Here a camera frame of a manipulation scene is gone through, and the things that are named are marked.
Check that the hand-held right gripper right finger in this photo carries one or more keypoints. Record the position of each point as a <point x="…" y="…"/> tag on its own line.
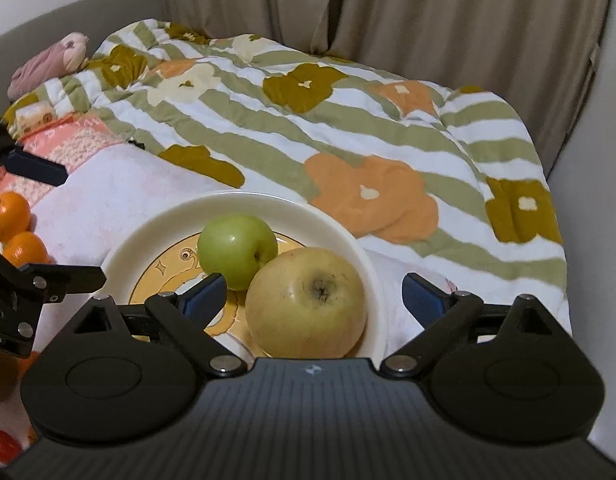
<point x="423" y="301"/>

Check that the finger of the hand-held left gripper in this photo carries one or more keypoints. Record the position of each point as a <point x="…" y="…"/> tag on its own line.
<point x="62" y="280"/>
<point x="35" y="167"/>

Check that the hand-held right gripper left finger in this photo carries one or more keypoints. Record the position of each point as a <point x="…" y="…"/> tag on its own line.
<point x="205" y="299"/>

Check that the orange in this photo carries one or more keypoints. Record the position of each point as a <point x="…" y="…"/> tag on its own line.
<point x="26" y="249"/>
<point x="8" y="215"/>

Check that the small green apple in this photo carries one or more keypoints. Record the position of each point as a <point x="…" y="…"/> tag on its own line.
<point x="232" y="250"/>

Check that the cream ceramic bowl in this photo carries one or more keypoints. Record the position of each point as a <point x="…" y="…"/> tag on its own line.
<point x="152" y="240"/>

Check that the yellow pear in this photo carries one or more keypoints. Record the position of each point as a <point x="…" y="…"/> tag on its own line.
<point x="308" y="305"/>

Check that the red cherry tomato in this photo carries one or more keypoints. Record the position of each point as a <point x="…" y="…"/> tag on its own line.
<point x="0" y="446"/>

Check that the orange printed pillow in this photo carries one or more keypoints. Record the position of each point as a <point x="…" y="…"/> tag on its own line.
<point x="35" y="119"/>

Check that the pink plush toy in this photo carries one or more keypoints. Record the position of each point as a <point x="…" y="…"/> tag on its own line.
<point x="45" y="62"/>

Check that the beige padded headboard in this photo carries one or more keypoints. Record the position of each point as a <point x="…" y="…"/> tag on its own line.
<point x="37" y="25"/>

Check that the floral striped quilt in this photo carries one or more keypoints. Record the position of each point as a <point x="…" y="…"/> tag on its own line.
<point x="338" y="125"/>

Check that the beige curtain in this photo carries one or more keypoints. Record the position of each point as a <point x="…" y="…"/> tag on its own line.
<point x="388" y="10"/>

